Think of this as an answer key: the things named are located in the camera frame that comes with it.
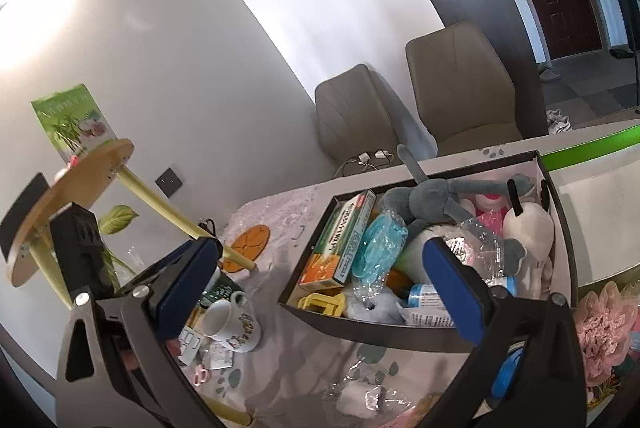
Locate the green leafy plant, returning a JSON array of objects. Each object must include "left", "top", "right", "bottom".
[{"left": 95, "top": 204, "right": 151, "bottom": 293}]

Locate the white cotton in clear bag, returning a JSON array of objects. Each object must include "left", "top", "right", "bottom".
[{"left": 320, "top": 373, "right": 416, "bottom": 424}]

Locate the white power strip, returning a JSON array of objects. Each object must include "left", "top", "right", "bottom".
[{"left": 345, "top": 149, "right": 396, "bottom": 169}]

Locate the dark green mug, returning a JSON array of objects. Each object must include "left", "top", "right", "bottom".
[{"left": 200, "top": 268, "right": 246, "bottom": 313}]

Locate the dark wall socket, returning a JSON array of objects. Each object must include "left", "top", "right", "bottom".
[{"left": 154, "top": 165, "right": 185, "bottom": 199}]

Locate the blue round object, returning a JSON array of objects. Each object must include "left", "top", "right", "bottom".
[{"left": 487, "top": 343, "right": 526, "bottom": 401}]

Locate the orange wooden coaster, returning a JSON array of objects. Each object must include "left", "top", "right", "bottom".
[
  {"left": 232, "top": 224, "right": 271, "bottom": 259},
  {"left": 220, "top": 255, "right": 257, "bottom": 273}
]

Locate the green orange carton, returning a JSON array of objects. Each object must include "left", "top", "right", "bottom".
[{"left": 298, "top": 189, "right": 377, "bottom": 286}]

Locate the white plush toy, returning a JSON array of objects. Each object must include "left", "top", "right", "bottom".
[{"left": 500, "top": 178, "right": 557, "bottom": 301}]

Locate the white sneaker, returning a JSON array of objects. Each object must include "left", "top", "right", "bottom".
[{"left": 545, "top": 108, "right": 573, "bottom": 133}]

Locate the white printed mug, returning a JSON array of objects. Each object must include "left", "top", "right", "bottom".
[{"left": 200, "top": 295, "right": 263, "bottom": 353}]

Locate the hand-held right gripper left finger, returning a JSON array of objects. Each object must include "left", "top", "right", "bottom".
[{"left": 54, "top": 235, "right": 224, "bottom": 428}]

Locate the grey plush toy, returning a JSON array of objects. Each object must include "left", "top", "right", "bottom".
[{"left": 377, "top": 144, "right": 533, "bottom": 279}]

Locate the pale blue fluffy toy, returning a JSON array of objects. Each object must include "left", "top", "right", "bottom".
[{"left": 345, "top": 288, "right": 408, "bottom": 326}]

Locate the black storage box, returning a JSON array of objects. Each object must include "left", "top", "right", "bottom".
[{"left": 276, "top": 150, "right": 581, "bottom": 354}]

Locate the black flat board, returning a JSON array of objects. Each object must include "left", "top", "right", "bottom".
[{"left": 0, "top": 173, "right": 49, "bottom": 261}]

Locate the green wall poster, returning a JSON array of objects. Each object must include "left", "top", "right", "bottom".
[{"left": 31, "top": 82, "right": 120, "bottom": 166}]

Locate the pink plastic toy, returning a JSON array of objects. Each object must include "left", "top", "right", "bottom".
[{"left": 472, "top": 195, "right": 506, "bottom": 239}]

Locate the blue plastic container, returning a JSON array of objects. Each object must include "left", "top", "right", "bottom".
[{"left": 352, "top": 213, "right": 408, "bottom": 281}]

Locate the beige upholstered chair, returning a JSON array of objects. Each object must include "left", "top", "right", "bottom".
[
  {"left": 314, "top": 64, "right": 401, "bottom": 169},
  {"left": 405, "top": 20, "right": 518, "bottom": 156}
]

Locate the pink flower bouquet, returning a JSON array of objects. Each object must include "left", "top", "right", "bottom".
[{"left": 572, "top": 280, "right": 640, "bottom": 401}]

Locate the round wooden stand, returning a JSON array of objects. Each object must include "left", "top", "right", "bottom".
[{"left": 6, "top": 139, "right": 260, "bottom": 427}]

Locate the green-rimmed white box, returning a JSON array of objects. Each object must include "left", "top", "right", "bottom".
[{"left": 540, "top": 120, "right": 640, "bottom": 289}]

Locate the blue white bottle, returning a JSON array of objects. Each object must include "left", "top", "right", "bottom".
[{"left": 407, "top": 280, "right": 446, "bottom": 311}]

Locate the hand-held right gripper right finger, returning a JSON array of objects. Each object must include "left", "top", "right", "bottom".
[{"left": 415, "top": 238, "right": 587, "bottom": 428}]

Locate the yellow plastic toy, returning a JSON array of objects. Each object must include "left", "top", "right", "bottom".
[{"left": 297, "top": 290, "right": 347, "bottom": 317}]

